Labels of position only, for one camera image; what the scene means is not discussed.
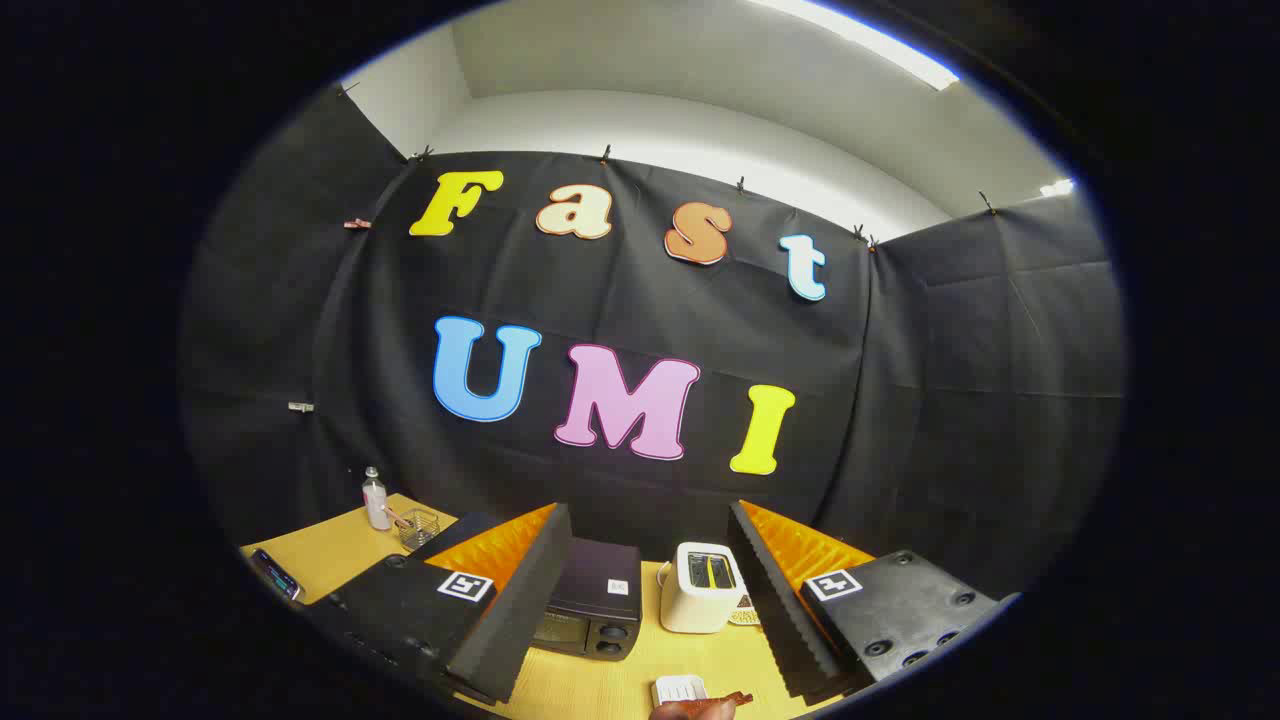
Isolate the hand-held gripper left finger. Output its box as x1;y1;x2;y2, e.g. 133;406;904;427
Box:
300;503;574;704

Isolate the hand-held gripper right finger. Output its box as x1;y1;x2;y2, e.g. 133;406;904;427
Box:
727;500;1022;701

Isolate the black toaster oven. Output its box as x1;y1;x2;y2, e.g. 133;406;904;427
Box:
530;537;643;662

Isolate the brown roasted meat piece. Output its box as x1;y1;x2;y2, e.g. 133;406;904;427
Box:
648;690;755;720

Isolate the white bread toaster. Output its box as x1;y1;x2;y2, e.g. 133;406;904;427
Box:
657;542;747;635

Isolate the clear plastic bottle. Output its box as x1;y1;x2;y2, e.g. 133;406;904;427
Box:
362;466;393;532

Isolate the dark smartphone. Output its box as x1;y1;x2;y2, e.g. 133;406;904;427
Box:
248;548;304;602

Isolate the black backdrop cloth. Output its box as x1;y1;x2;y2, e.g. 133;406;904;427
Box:
180;85;1126;601

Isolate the wire mesh basket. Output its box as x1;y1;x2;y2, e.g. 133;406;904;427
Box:
398;508;443;552

